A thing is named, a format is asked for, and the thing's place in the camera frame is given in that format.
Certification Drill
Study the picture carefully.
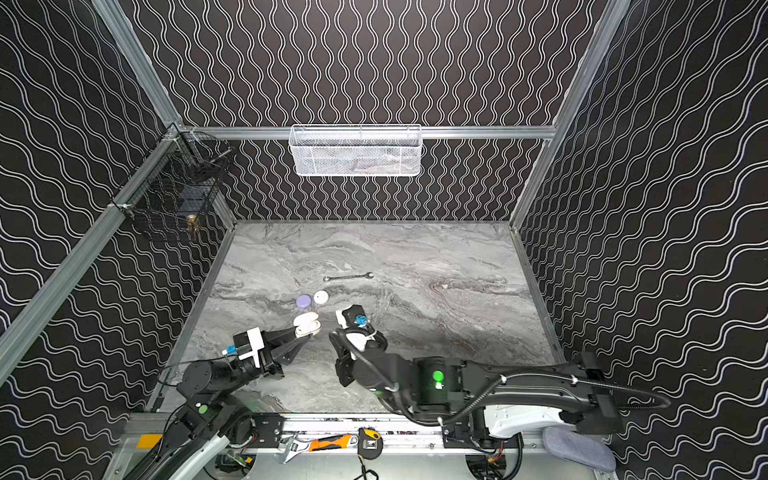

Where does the purple earbud charging case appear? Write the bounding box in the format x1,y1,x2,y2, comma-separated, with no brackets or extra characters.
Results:
295,294,313,310

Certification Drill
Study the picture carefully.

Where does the white earbud charging case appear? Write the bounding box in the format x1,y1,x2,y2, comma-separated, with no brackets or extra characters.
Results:
313,290,330,305

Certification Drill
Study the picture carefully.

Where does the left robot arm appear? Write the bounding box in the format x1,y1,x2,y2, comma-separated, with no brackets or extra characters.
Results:
125,321,321,479

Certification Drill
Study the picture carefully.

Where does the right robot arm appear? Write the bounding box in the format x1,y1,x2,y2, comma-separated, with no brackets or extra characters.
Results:
330,328,671,447

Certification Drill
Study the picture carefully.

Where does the black yellow tape measure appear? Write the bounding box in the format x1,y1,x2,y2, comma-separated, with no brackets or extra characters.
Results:
357,428,383,460

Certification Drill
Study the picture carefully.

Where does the orange adjustable wrench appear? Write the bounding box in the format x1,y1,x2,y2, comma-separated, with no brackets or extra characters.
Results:
279,434,359,464

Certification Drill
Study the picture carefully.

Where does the silver combination wrench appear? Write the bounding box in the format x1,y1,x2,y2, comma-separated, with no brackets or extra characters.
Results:
323,272,374,282

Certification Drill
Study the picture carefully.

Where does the yellow label plate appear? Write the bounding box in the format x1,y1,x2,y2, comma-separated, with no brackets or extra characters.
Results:
136,434,163,450

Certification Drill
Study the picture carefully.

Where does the brass padlock in basket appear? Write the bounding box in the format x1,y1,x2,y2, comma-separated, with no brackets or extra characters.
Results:
186,214,200,235

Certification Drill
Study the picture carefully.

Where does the grey cloth pad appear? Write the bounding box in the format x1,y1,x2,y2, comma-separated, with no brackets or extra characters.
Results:
542,426,616,473

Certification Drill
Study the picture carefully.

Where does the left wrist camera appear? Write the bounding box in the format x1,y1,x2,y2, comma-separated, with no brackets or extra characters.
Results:
221,327,265,368

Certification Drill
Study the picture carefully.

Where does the black wire basket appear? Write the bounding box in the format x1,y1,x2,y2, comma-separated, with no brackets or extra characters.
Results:
116,132,233,244

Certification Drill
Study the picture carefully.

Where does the white wire mesh basket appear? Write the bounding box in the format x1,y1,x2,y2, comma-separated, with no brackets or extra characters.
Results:
288,124,424,177

